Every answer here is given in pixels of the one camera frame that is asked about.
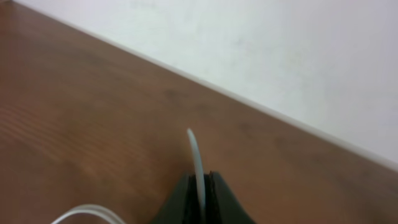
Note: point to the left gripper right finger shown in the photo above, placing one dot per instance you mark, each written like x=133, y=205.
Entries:
x=222, y=207

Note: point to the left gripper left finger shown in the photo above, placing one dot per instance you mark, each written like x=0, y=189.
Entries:
x=181, y=205

